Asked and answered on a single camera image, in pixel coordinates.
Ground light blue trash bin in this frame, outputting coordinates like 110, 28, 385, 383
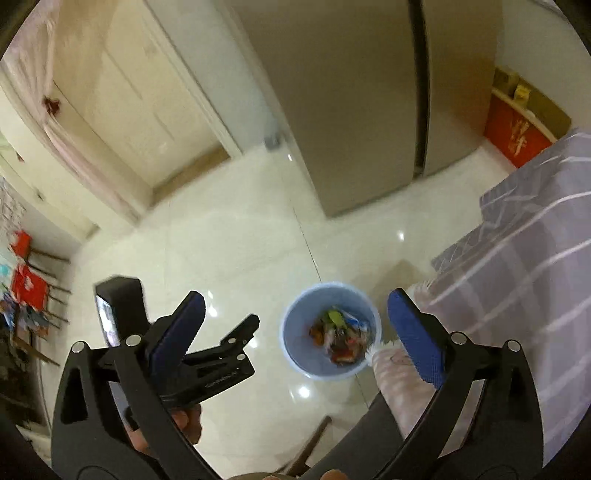
280, 282, 382, 381

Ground person's left hand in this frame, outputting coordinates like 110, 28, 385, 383
121, 403, 205, 455

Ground person's right hand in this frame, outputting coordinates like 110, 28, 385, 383
321, 469, 349, 480

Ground grey checked tablecloth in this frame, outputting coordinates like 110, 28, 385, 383
417, 130, 590, 461

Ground white interior door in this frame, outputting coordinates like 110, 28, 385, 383
54, 1, 242, 195

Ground red cardboard box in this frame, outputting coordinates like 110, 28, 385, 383
485, 67, 572, 168

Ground gold double-door refrigerator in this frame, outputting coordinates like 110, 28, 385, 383
222, 1, 502, 217

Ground yellow small box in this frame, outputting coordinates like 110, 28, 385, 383
513, 84, 531, 108

